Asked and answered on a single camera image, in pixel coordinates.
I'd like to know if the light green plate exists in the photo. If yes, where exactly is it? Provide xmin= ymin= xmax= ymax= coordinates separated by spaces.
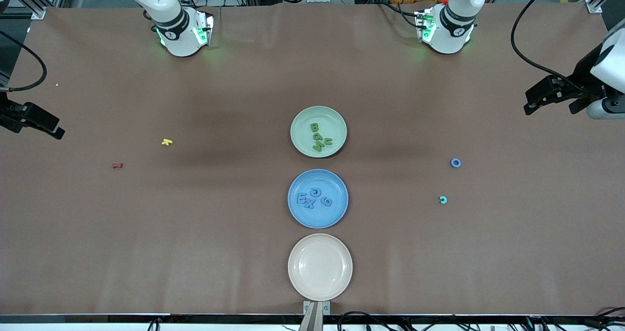
xmin=291 ymin=106 xmax=348 ymax=158

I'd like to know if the brown table cover sheet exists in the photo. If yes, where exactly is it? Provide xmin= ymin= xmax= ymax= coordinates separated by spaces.
xmin=0 ymin=3 xmax=625 ymax=317

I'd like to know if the blue plate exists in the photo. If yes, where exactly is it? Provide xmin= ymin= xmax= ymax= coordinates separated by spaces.
xmin=288 ymin=169 xmax=349 ymax=229

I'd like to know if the beige plate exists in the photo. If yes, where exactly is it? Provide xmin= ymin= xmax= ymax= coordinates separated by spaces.
xmin=288 ymin=233 xmax=353 ymax=302

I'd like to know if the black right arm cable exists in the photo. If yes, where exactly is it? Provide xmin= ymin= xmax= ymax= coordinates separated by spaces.
xmin=0 ymin=31 xmax=47 ymax=92

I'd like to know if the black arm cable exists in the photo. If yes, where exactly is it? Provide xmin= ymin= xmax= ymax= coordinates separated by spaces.
xmin=0 ymin=31 xmax=47 ymax=92
xmin=511 ymin=0 xmax=594 ymax=95

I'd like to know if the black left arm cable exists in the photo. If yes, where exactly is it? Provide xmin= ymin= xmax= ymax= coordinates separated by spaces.
xmin=511 ymin=0 xmax=594 ymax=95

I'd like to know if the table edge rail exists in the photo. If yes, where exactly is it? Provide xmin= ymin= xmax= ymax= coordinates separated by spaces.
xmin=0 ymin=313 xmax=625 ymax=331

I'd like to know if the black cable arc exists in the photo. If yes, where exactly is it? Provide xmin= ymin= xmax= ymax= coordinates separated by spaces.
xmin=337 ymin=311 xmax=392 ymax=331

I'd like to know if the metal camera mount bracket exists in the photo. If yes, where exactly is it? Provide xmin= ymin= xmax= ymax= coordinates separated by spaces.
xmin=299 ymin=301 xmax=331 ymax=331

